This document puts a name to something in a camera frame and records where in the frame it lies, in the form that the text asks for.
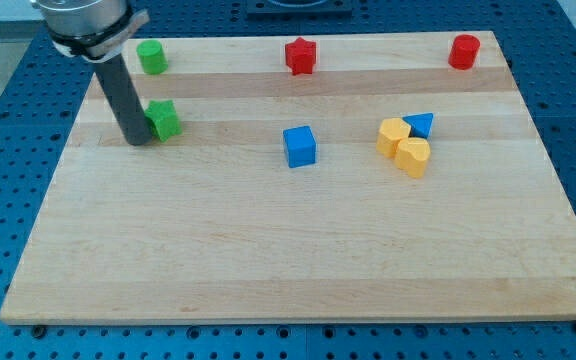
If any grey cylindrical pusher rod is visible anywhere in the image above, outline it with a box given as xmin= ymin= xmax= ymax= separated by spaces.
xmin=94 ymin=54 xmax=153 ymax=146

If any green star block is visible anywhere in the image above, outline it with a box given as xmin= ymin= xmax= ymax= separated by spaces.
xmin=145 ymin=100 xmax=182 ymax=142

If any red star block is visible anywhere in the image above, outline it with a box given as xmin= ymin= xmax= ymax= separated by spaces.
xmin=284 ymin=37 xmax=317 ymax=76

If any green cylinder block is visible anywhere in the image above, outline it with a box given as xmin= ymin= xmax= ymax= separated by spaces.
xmin=136 ymin=39 xmax=168 ymax=75

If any blue cube block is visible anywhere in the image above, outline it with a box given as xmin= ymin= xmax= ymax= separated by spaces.
xmin=283 ymin=126 xmax=317 ymax=168

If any yellow hexagon block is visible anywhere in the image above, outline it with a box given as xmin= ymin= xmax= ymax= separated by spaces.
xmin=376 ymin=118 xmax=412 ymax=158

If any wooden board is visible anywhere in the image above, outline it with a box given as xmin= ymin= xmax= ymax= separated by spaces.
xmin=0 ymin=31 xmax=576 ymax=325

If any yellow heart block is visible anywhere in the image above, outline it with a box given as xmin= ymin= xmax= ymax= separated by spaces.
xmin=394 ymin=137 xmax=431 ymax=178

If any blue triangle block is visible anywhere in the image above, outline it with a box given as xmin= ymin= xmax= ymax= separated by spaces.
xmin=403 ymin=113 xmax=434 ymax=139

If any red cylinder block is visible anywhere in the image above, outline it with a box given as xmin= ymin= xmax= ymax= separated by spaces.
xmin=448 ymin=34 xmax=481 ymax=70

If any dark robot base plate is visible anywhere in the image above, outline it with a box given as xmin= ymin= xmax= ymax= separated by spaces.
xmin=243 ymin=0 xmax=353 ymax=16

